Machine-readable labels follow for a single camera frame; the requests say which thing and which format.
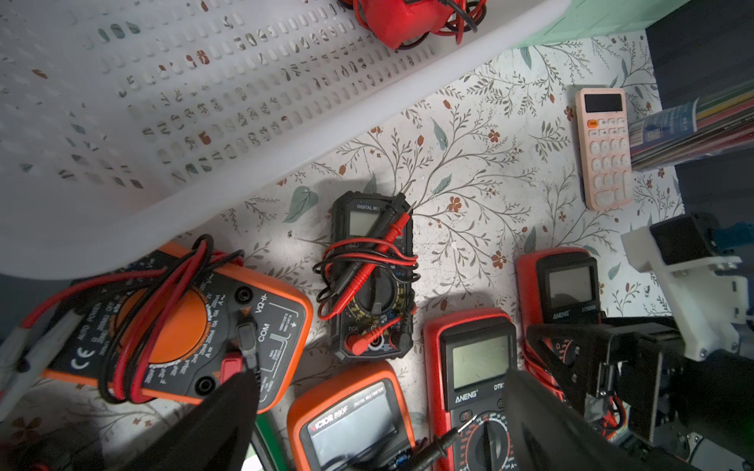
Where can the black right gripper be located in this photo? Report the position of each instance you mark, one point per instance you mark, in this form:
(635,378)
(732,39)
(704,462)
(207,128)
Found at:
(672,393)

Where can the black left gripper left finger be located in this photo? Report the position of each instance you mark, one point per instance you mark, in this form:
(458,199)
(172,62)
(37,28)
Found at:
(215,435)

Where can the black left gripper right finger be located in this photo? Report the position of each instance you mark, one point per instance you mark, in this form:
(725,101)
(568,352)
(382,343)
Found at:
(548,435)

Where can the red ANENG multimeter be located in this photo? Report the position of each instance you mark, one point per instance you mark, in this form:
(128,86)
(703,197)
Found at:
(558,286)
(468,358)

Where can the orange multimeter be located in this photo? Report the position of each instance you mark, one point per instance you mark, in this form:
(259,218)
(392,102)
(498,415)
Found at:
(357,420)

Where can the small red multimeter with leads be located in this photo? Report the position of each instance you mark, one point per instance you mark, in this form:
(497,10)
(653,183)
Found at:
(405,24)

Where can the orange multimeter lying diagonal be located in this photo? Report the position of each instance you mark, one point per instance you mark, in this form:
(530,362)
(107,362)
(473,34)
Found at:
(176,324)

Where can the small black multimeter with leads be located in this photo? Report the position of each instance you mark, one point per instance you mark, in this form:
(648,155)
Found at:
(369,270)

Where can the white plastic perforated basket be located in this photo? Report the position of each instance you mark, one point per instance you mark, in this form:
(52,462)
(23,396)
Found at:
(127,123)

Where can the pink calculator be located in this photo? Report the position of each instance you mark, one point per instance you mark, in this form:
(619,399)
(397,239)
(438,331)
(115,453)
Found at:
(602,119)

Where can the green desktop file organizer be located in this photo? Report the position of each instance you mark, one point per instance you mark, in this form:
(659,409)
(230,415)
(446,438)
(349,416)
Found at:
(596,18)

